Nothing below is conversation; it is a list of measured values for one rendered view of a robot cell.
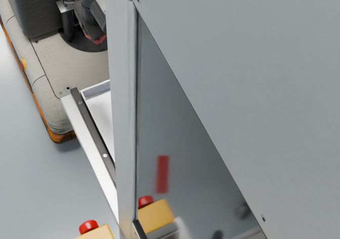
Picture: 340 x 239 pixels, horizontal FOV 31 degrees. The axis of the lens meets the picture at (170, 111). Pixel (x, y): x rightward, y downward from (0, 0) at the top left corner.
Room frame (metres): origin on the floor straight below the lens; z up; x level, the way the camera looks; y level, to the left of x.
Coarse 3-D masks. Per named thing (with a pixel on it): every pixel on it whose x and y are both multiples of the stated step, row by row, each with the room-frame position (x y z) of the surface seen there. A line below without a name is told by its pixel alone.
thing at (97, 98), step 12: (108, 84) 0.78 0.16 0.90; (84, 96) 0.74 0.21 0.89; (96, 96) 0.75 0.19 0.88; (108, 96) 0.75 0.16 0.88; (96, 108) 0.71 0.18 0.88; (108, 108) 0.72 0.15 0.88; (96, 120) 0.68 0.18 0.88; (108, 120) 0.69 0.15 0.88; (108, 132) 0.65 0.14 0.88; (108, 144) 0.62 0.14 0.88
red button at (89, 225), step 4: (88, 220) 0.39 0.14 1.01; (92, 220) 0.39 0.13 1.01; (84, 224) 0.38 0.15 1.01; (88, 224) 0.38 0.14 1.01; (92, 224) 0.38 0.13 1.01; (96, 224) 0.38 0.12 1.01; (80, 228) 0.37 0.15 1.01; (84, 228) 0.37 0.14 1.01; (88, 228) 0.37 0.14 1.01; (92, 228) 0.37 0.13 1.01; (80, 232) 0.36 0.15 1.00; (84, 232) 0.36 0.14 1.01
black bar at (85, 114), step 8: (72, 96) 0.74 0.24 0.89; (80, 96) 0.73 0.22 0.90; (80, 104) 0.71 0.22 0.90; (80, 112) 0.69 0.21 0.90; (88, 112) 0.69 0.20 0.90; (88, 120) 0.67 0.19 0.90; (88, 128) 0.65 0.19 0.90; (96, 136) 0.63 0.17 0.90; (96, 144) 0.61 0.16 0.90; (104, 152) 0.59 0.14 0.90; (104, 160) 0.57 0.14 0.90; (112, 168) 0.55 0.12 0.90; (112, 176) 0.53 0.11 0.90
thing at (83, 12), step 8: (80, 0) 0.82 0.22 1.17; (80, 8) 0.79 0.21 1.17; (88, 8) 0.76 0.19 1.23; (80, 16) 0.77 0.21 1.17; (88, 16) 0.76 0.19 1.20; (88, 24) 0.75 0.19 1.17; (96, 24) 0.75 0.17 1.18; (88, 32) 0.73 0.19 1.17; (96, 32) 0.74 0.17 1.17; (96, 40) 0.73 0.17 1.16
